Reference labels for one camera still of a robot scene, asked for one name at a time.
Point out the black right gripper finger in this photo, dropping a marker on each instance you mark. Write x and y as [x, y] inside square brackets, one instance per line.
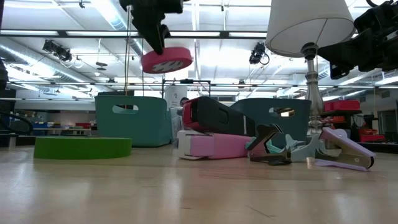
[354, 59]
[354, 42]

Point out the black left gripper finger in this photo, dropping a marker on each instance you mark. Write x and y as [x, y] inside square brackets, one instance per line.
[155, 35]

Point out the pink tape roll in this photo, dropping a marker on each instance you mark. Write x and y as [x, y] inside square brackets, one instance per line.
[164, 59]

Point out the black and red stapler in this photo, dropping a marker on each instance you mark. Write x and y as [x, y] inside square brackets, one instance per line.
[214, 116]

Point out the pink and white stapler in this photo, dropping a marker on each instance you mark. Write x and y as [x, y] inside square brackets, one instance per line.
[217, 146]

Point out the green tape roll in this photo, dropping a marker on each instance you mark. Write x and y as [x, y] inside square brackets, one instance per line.
[82, 147]

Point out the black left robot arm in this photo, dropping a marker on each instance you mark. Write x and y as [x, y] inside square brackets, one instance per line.
[2, 74]

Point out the purple staple remover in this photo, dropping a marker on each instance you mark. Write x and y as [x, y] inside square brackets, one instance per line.
[348, 146]

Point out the light teal staple remover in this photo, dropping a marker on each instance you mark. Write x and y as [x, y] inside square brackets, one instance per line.
[306, 152]

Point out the black staple remover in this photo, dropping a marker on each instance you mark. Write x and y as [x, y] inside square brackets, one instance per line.
[264, 136]

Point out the red storage bins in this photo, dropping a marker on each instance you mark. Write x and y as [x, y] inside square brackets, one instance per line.
[342, 105]

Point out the table lamp white shade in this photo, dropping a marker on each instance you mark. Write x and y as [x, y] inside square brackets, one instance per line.
[308, 25]

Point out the black overhead beam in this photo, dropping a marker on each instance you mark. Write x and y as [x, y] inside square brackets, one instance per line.
[93, 34]

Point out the person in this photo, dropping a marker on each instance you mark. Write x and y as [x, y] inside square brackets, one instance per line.
[184, 101]

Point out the red storage bin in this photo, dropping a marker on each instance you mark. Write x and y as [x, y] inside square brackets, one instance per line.
[371, 137]

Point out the dark teal plastic bin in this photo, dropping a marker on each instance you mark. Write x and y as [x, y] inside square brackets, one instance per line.
[298, 130]

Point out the teal green plastic bin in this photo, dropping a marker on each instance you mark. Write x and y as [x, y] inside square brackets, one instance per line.
[149, 130]

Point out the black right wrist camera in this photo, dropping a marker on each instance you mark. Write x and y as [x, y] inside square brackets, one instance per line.
[379, 15]

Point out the silver ventilation duct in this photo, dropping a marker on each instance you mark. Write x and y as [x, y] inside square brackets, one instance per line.
[115, 18]

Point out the black ceiling-mounted camera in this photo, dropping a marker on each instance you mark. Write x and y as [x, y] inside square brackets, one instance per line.
[257, 53]
[64, 54]
[49, 46]

